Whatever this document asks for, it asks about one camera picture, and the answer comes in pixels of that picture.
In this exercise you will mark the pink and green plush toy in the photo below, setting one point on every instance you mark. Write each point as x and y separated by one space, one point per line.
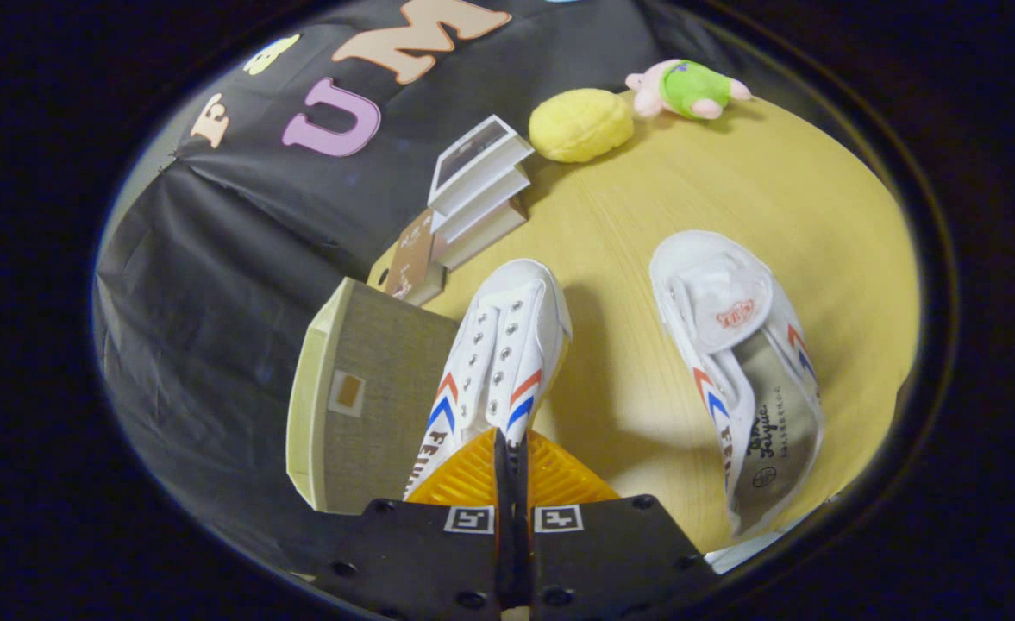
688 86

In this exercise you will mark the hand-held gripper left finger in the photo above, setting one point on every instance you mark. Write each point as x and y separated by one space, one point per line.
421 552

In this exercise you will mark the grey fabric storage box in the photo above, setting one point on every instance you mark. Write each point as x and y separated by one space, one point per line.
378 431

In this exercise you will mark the brown book with emblem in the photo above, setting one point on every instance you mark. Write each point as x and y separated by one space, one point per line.
412 254

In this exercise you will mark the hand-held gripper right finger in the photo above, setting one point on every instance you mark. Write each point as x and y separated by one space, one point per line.
610 552

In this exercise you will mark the thick brown book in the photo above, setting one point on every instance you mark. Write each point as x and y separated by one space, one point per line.
488 235

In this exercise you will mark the white portrait cover book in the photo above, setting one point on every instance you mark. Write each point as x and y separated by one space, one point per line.
481 151

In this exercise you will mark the white canvas shoe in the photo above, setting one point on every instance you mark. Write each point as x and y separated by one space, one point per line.
723 302
498 345

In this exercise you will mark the yellow plush toy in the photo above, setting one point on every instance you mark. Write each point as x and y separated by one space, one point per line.
580 125

